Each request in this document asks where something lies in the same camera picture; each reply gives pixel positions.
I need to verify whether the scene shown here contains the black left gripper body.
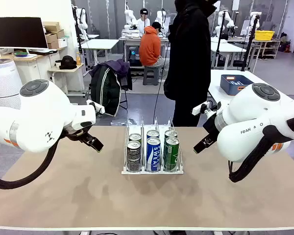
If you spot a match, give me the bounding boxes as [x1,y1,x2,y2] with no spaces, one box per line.
[62,121,96,144]

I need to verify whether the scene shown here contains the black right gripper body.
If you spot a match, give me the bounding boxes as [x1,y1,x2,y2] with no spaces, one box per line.
[202,114,220,142]

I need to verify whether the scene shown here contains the blue plastic bin orange handles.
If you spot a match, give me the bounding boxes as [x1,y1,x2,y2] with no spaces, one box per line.
[220,74,255,96]

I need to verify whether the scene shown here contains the white clear can dispenser rack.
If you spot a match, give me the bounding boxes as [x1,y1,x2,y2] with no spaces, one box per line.
[121,116,184,175]

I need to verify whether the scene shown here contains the green Chilsung cider can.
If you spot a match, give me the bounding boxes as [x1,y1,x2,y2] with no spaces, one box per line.
[164,137,180,172]
[164,129,178,139]

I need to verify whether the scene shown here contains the black Pepsi can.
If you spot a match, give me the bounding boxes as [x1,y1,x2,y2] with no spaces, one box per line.
[126,141,142,171]
[128,133,142,144]

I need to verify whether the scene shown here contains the large white table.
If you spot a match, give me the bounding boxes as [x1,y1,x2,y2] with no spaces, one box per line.
[207,70,294,116]

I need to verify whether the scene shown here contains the blue Pocari Sweat can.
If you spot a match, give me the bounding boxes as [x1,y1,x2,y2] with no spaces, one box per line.
[146,137,162,172]
[146,129,160,140]

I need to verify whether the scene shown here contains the dark jacket on chair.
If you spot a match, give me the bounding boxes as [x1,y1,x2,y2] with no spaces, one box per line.
[89,58,133,118]

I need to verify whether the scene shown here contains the small wooden side table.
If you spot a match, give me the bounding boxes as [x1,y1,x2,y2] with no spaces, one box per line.
[48,64,87,97]

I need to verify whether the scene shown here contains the black cap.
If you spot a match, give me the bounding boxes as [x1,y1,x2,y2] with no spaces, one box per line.
[55,55,78,71]

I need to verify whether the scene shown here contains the person in black jacket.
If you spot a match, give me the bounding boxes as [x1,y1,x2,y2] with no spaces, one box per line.
[163,0,218,127]

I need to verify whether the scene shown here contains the white desk with cabinet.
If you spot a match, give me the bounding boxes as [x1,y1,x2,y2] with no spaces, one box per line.
[4,47,67,85]

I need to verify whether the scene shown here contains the grey plastic stool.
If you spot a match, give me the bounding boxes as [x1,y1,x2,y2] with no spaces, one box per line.
[142,65,160,86]

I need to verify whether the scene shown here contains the white background table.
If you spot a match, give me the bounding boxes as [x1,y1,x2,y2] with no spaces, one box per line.
[210,41,247,71]
[81,38,120,69]

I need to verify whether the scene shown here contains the black tripod pole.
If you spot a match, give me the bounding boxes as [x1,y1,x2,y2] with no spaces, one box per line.
[215,11,226,71]
[241,14,260,72]

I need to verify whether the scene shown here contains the white air purifier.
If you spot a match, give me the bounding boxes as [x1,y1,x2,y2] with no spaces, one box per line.
[0,58,22,110]

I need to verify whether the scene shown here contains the wooden shelf rack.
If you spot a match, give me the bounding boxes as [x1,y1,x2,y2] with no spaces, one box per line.
[252,39,281,60]

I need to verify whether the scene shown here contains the person in orange hoodie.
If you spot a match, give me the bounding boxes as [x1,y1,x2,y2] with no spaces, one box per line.
[139,21,170,68]

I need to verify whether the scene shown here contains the yellow plastic crate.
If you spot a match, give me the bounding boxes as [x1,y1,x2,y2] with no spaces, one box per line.
[254,30,275,41]

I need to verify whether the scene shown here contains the black computer monitor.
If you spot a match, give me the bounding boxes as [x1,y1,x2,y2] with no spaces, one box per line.
[0,17,49,53]

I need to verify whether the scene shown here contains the person in white shirt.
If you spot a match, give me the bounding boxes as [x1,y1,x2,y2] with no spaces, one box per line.
[136,8,151,34]

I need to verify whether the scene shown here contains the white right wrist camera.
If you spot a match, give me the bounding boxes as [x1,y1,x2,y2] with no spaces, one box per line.
[191,100,211,115]

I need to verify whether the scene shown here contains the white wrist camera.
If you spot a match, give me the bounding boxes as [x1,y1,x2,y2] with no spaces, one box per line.
[86,99,105,115]
[191,100,211,115]

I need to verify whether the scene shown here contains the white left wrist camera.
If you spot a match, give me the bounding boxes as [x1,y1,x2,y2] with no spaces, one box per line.
[86,99,105,115]

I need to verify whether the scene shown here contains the black right arm cable sleeve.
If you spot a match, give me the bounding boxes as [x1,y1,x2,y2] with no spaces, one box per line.
[229,114,294,183]

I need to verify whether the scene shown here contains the black arm cable sleeve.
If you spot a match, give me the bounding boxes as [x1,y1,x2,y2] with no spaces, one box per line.
[0,133,64,189]
[229,114,294,183]

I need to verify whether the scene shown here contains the black left arm cable sleeve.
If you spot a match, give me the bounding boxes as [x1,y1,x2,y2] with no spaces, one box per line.
[0,133,64,189]

